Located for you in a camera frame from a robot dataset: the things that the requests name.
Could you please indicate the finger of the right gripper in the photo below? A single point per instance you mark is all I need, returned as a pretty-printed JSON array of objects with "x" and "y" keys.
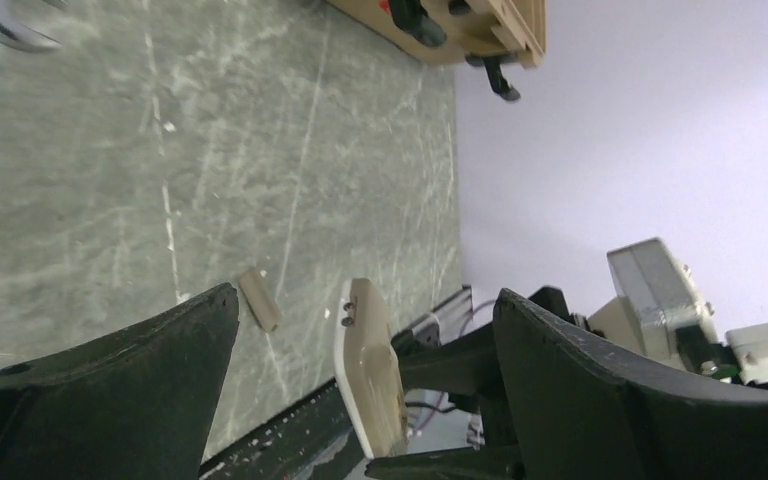
[
  {"x": 450, "y": 358},
  {"x": 490, "y": 463}
]

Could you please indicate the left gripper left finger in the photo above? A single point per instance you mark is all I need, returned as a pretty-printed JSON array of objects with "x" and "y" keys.
[{"x": 134, "y": 404}]

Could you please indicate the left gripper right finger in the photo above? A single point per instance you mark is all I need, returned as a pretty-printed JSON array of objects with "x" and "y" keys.
[{"x": 585, "y": 408}]

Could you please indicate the beige remote control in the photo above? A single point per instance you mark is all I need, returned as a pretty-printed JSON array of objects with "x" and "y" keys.
[{"x": 367, "y": 370}]

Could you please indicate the tan plastic toolbox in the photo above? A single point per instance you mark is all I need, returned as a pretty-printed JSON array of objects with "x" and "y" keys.
[{"x": 483, "y": 34}]

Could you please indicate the silver combination wrench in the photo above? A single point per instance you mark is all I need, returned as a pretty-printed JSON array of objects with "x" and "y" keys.
[{"x": 18, "y": 36}]

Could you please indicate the aluminium frame rail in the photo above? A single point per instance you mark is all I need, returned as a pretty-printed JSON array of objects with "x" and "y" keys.
[{"x": 436, "y": 327}]

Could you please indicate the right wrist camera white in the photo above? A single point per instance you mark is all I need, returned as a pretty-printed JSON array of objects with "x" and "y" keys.
[{"x": 658, "y": 312}]

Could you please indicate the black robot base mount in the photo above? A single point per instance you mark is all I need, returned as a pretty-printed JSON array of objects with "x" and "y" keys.
[{"x": 311, "y": 439}]

